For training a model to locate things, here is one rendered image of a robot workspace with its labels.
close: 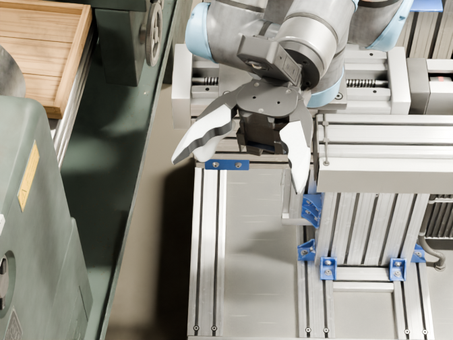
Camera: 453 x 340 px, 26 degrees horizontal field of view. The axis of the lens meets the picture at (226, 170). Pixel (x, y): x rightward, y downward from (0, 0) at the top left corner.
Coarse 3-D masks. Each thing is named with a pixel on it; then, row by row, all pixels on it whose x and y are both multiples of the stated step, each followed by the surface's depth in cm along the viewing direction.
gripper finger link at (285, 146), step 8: (288, 128) 110; (296, 128) 110; (280, 136) 109; (288, 136) 109; (296, 136) 109; (288, 144) 109; (296, 144) 108; (304, 144) 108; (288, 152) 110; (296, 152) 108; (304, 152) 108; (296, 160) 107; (304, 160) 107; (296, 168) 106; (304, 168) 107; (296, 176) 106; (304, 176) 106; (296, 184) 106; (304, 184) 106; (296, 192) 106
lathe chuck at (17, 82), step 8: (0, 48) 175; (0, 56) 174; (8, 56) 176; (0, 64) 174; (8, 64) 176; (16, 64) 178; (0, 72) 174; (8, 72) 176; (16, 72) 178; (0, 80) 173; (8, 80) 175; (16, 80) 178; (24, 80) 182; (0, 88) 173; (8, 88) 175; (16, 88) 178; (24, 88) 183; (24, 96) 185
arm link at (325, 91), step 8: (272, 24) 133; (272, 32) 132; (344, 48) 129; (336, 56) 128; (336, 64) 129; (328, 72) 130; (336, 72) 131; (320, 80) 131; (328, 80) 131; (336, 80) 132; (320, 88) 132; (328, 88) 132; (336, 88) 134; (312, 96) 133; (320, 96) 133; (328, 96) 134; (312, 104) 135; (320, 104) 135
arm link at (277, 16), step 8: (272, 0) 157; (280, 0) 157; (288, 0) 156; (272, 8) 159; (280, 8) 158; (288, 8) 157; (264, 16) 161; (272, 16) 160; (280, 16) 159; (280, 24) 161
